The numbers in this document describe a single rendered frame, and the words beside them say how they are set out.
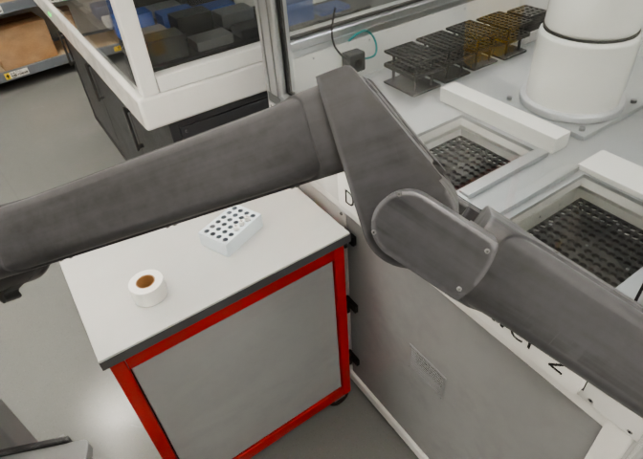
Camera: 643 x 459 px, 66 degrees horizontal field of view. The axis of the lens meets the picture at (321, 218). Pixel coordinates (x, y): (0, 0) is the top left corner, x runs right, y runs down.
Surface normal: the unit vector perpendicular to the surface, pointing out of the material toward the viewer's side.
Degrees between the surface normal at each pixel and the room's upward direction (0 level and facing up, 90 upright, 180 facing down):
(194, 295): 0
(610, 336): 57
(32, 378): 0
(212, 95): 90
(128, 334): 0
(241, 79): 90
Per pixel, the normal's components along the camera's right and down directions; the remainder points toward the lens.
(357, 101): -0.26, 0.15
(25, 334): -0.07, -0.77
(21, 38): 0.66, 0.41
